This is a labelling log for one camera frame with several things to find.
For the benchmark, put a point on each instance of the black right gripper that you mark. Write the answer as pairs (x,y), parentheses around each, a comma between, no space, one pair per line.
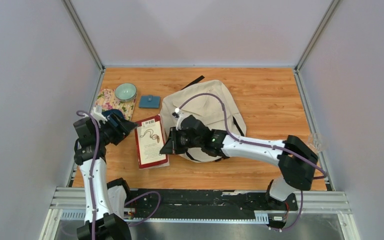
(172,146)

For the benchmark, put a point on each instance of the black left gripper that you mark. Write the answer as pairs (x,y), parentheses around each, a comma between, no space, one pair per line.
(121,131)

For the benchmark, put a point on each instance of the red bordered book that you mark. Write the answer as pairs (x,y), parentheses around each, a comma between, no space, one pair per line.
(150,138)

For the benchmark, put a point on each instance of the beige canvas backpack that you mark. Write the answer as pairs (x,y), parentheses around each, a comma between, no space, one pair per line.
(210,102)

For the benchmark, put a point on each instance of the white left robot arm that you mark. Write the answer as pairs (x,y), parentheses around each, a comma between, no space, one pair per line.
(105,200)

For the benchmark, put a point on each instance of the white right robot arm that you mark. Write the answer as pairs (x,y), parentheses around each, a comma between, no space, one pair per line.
(296,161)

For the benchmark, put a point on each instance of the dark blue leaf dish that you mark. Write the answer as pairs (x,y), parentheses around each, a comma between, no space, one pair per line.
(115,112)

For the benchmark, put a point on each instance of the floral cloth placemat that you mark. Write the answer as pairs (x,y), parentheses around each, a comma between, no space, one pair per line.
(107,99)

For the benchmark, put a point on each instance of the pale green ceramic bowl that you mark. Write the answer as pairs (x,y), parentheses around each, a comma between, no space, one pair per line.
(126,92)

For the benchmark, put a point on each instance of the small blue wallet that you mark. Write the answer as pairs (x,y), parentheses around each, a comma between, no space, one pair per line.
(149,102)

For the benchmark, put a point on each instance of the clear plastic cup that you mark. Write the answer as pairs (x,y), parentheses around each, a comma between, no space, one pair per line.
(316,142)

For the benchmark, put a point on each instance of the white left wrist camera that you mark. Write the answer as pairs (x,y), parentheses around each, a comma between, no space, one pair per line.
(97,114)

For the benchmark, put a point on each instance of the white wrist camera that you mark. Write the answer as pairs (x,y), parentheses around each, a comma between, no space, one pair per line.
(97,114)
(179,115)

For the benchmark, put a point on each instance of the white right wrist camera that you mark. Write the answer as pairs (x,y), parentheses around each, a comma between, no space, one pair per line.
(179,115)

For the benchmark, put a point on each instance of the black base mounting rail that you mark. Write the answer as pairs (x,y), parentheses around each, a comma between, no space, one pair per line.
(217,205)

